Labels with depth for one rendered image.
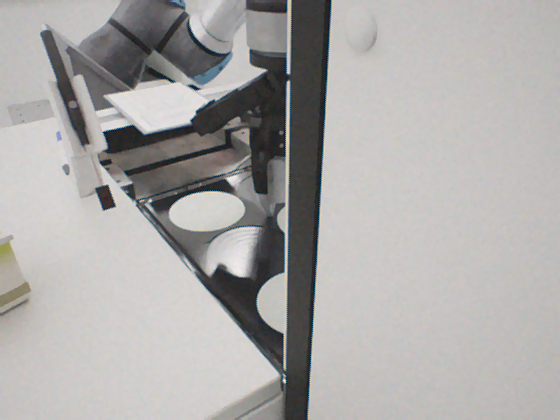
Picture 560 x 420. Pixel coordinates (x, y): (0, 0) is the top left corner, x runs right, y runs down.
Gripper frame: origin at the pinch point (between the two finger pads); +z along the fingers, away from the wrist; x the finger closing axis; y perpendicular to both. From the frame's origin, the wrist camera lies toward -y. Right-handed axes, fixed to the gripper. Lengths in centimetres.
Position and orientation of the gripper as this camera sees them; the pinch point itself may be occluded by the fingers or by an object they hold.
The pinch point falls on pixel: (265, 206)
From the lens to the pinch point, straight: 61.3
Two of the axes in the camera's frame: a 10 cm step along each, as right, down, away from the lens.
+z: 0.0, 8.4, 5.4
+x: 2.1, -5.3, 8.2
